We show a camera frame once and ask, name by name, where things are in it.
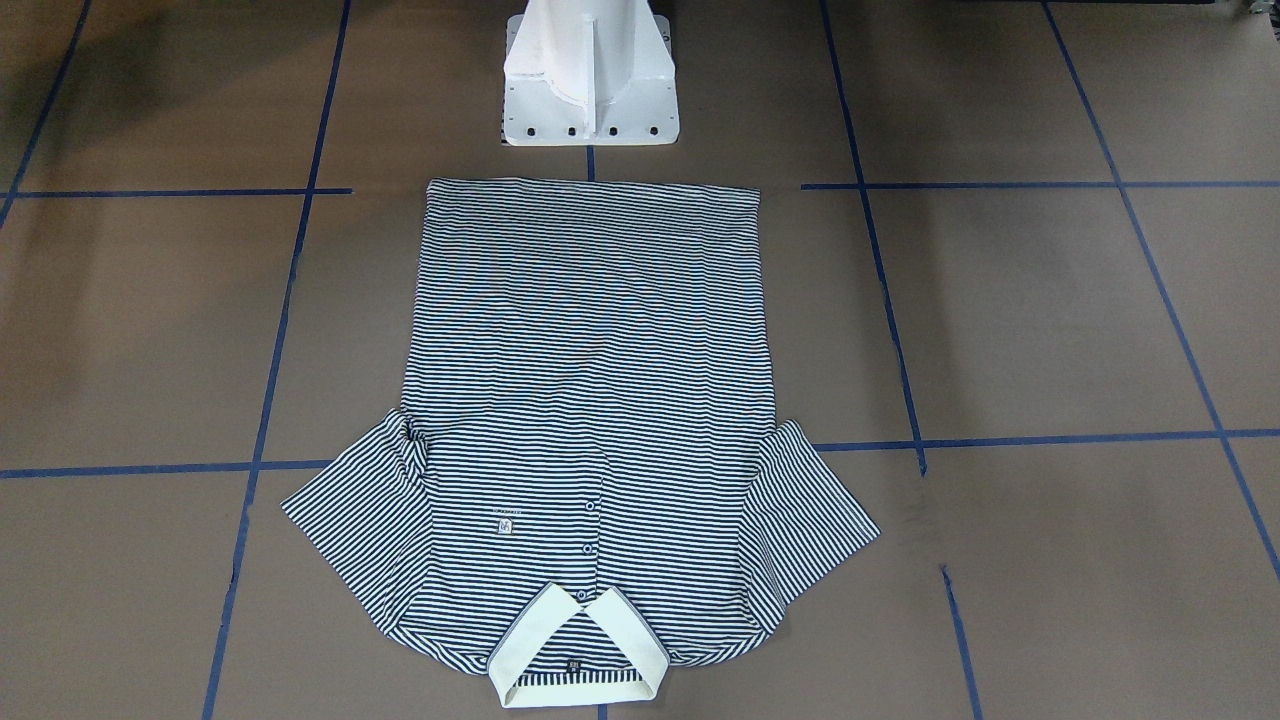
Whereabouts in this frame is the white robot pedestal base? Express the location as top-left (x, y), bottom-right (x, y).
top-left (500, 1), bottom-right (681, 147)

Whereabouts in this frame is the navy white striped polo shirt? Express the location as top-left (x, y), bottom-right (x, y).
top-left (282, 178), bottom-right (881, 708)

